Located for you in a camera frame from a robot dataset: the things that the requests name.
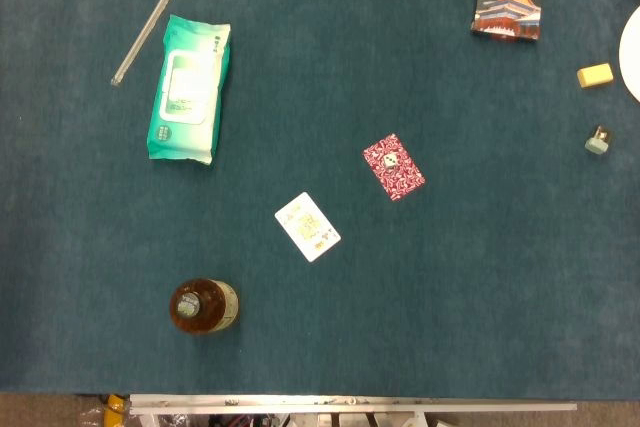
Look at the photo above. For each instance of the yellow eraser block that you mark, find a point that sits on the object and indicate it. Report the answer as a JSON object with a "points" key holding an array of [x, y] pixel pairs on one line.
{"points": [[595, 75]]}

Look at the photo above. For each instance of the teal felt table cloth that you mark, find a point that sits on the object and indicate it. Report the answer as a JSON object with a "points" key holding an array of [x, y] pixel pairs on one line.
{"points": [[320, 97]]}

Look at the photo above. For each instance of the clear plastic tube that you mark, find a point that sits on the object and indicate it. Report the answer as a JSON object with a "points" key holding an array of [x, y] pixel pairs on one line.
{"points": [[145, 29]]}

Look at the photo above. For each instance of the red patterned playing card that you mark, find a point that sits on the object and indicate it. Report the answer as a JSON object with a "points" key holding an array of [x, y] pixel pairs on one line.
{"points": [[402, 179]]}

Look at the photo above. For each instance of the white round plate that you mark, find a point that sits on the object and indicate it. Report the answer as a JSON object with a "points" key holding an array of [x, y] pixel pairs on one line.
{"points": [[631, 57]]}

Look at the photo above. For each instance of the green wet wipes pack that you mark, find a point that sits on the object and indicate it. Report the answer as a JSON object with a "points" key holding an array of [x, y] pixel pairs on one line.
{"points": [[190, 97]]}

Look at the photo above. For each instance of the king of clubs card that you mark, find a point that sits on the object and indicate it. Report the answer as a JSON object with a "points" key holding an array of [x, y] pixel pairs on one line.
{"points": [[307, 227]]}

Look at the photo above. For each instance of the white die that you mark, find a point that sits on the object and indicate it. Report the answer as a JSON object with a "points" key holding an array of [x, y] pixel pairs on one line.
{"points": [[390, 160]]}

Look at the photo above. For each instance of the silver metal frame rail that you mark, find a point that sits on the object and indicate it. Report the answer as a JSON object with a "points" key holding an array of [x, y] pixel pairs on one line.
{"points": [[350, 404]]}

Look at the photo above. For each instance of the brown tea bottle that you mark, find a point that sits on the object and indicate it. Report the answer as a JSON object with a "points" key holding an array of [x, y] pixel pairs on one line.
{"points": [[202, 306]]}

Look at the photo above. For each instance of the yellow object under table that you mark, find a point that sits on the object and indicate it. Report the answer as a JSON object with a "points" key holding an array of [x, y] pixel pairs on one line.
{"points": [[115, 409]]}

